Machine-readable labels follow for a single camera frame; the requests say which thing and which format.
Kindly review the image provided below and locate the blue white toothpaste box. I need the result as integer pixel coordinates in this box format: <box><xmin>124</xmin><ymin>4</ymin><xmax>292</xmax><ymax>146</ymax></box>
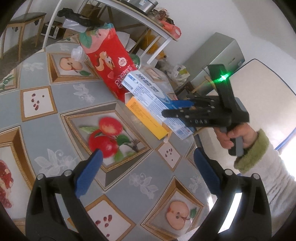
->
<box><xmin>122</xmin><ymin>70</ymin><xmax>193</xmax><ymax>140</ymax></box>

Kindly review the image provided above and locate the white orange medicine box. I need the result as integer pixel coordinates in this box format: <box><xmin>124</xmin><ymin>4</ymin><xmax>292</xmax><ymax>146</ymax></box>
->
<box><xmin>125</xmin><ymin>92</ymin><xmax>173</xmax><ymax>143</ymax></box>

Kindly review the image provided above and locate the white sleeve green cuff forearm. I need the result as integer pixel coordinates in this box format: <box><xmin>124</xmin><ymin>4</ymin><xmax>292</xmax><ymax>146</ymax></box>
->
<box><xmin>234</xmin><ymin>130</ymin><xmax>295</xmax><ymax>235</ymax></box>

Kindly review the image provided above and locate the right hand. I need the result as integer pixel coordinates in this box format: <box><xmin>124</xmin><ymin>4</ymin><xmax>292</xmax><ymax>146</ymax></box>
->
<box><xmin>214</xmin><ymin>123</ymin><xmax>258</xmax><ymax>150</ymax></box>

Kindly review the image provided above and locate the white mattress with blue trim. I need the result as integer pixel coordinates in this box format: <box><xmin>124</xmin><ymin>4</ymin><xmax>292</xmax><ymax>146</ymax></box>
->
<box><xmin>199</xmin><ymin>58</ymin><xmax>296</xmax><ymax>167</ymax></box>

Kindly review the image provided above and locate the grey cabinet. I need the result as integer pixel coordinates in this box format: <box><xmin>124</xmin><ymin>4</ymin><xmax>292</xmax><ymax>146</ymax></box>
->
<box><xmin>183</xmin><ymin>32</ymin><xmax>245</xmax><ymax>94</ymax></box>

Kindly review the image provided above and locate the orange red plastic bag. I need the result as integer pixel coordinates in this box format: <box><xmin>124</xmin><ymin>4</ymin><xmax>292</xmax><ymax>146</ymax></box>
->
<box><xmin>160</xmin><ymin>21</ymin><xmax>182</xmax><ymax>39</ymax></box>

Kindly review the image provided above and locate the white metal shelf table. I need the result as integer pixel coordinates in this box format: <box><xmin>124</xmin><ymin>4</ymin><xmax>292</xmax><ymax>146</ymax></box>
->
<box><xmin>38</xmin><ymin>1</ymin><xmax>177</xmax><ymax>63</ymax></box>

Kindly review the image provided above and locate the green drink can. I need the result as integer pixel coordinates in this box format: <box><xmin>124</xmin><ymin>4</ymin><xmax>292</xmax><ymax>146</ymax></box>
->
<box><xmin>129</xmin><ymin>53</ymin><xmax>141</xmax><ymax>69</ymax></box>

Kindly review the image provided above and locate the fruit-patterned grey tablecloth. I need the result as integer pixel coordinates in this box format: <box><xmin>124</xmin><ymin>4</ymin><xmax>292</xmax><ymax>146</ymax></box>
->
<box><xmin>1</xmin><ymin>37</ymin><xmax>209</xmax><ymax>240</ymax></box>

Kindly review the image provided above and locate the red snack bag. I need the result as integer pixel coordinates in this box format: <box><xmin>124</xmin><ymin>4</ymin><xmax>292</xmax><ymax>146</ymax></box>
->
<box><xmin>78</xmin><ymin>24</ymin><xmax>137</xmax><ymax>102</ymax></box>

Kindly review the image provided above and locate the silver rice cooker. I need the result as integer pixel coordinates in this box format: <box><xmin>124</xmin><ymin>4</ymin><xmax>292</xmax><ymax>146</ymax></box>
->
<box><xmin>123</xmin><ymin>0</ymin><xmax>159</xmax><ymax>13</ymax></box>

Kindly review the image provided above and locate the clear crumpled plastic wrapper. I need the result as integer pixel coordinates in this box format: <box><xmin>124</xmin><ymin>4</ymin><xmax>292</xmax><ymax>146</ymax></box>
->
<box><xmin>71</xmin><ymin>46</ymin><xmax>88</xmax><ymax>62</ymax></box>

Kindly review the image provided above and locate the wooden stool with dark seat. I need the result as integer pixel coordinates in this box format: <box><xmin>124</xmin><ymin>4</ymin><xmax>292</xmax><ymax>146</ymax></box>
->
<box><xmin>1</xmin><ymin>12</ymin><xmax>46</xmax><ymax>62</ymax></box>

